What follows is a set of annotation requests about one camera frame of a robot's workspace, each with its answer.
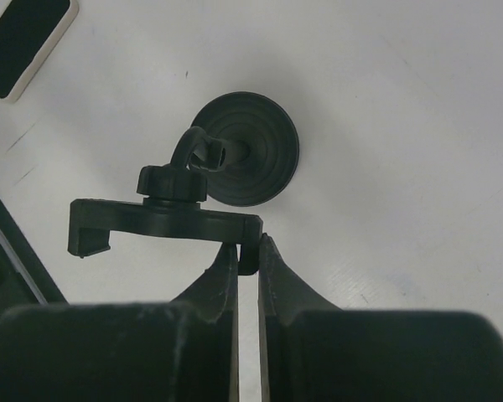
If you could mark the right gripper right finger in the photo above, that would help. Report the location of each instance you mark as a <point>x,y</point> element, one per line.
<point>311,350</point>

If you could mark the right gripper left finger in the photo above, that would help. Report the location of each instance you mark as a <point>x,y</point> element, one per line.
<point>182,350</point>

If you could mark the black phone stand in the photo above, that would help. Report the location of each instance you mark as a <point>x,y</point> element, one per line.
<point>241,150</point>

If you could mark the black phone cream case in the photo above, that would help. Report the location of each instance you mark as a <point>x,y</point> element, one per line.
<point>29,31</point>

